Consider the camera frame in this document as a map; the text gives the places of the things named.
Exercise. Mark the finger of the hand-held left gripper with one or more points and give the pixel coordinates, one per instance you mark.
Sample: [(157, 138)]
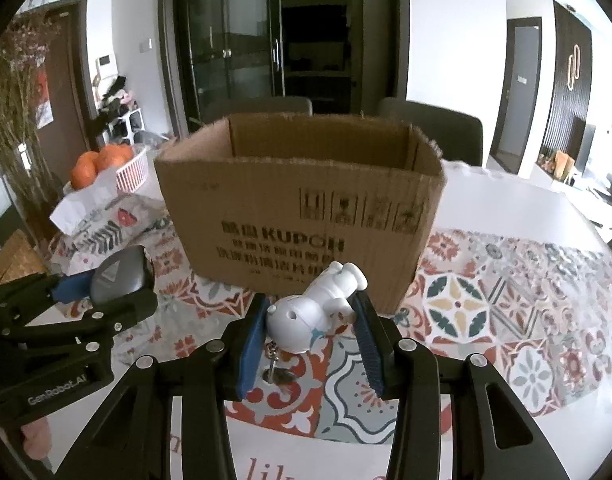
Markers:
[(71, 287), (126, 310)]

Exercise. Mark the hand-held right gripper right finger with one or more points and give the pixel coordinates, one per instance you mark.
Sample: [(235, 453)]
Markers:
[(368, 345)]

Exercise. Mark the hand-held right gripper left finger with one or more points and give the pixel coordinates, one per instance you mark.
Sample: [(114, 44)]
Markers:
[(253, 350)]

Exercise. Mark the dark grey round case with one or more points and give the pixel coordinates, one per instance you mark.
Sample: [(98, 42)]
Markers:
[(121, 275)]

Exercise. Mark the brown cardboard box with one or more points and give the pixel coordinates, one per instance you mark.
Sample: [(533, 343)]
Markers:
[(286, 200)]

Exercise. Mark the person's left hand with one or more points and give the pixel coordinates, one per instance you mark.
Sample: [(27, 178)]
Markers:
[(36, 437)]

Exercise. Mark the patterned tissue pack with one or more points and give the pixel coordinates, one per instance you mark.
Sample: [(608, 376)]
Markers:
[(111, 225)]

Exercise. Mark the orange fruit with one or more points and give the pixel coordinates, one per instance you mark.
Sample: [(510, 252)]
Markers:
[(115, 156), (83, 172)]

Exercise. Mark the patterned table mat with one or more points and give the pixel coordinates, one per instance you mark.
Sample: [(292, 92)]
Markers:
[(485, 310)]

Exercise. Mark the white plastic basket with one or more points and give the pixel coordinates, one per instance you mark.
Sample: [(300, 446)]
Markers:
[(133, 170)]

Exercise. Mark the dried flower branches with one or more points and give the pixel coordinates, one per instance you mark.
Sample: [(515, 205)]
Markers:
[(11, 125)]

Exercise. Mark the white shoe rack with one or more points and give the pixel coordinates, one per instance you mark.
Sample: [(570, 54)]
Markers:
[(118, 115)]

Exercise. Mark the red door poster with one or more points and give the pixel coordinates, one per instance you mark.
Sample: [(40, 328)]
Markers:
[(45, 97)]

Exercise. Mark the brown wooden door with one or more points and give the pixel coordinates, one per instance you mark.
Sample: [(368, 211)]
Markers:
[(66, 90)]

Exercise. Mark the dark grey dining chair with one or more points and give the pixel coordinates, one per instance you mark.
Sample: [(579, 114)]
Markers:
[(256, 108), (435, 127)]

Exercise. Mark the orange paper bag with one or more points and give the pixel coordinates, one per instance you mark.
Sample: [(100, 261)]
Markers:
[(564, 165)]

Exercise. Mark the dark door with grey panel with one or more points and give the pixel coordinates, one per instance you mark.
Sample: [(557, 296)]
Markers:
[(518, 90)]

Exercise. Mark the dark glass-door cabinet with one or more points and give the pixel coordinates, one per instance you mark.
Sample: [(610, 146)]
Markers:
[(286, 35)]

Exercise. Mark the white wall intercom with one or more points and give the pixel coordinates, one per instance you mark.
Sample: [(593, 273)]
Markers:
[(104, 69)]

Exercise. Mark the wall light switch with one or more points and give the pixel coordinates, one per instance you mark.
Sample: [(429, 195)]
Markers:
[(145, 45)]

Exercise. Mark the dark slatted wall panel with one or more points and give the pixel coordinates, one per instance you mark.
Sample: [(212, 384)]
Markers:
[(570, 85)]

